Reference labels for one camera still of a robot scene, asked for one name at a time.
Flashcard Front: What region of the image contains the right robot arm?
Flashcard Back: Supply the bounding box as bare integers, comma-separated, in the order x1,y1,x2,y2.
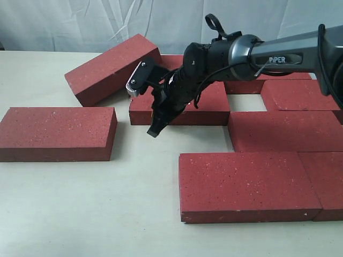
147,24,342,137

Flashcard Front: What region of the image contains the white backdrop cloth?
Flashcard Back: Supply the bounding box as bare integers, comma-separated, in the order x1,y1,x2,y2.
1,0,342,54

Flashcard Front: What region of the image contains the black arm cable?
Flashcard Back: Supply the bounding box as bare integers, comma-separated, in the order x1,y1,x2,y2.
205,13,242,41

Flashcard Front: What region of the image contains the red brick third row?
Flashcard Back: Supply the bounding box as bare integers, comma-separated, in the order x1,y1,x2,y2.
228,111,342,152

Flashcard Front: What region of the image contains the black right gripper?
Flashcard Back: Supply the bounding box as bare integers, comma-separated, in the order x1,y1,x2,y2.
147,66,200,138

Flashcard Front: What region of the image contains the red brick front large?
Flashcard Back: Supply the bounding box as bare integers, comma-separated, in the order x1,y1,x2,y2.
178,152,322,224

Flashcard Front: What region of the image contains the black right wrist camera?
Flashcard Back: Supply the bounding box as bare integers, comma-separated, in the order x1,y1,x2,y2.
125,57,156,97

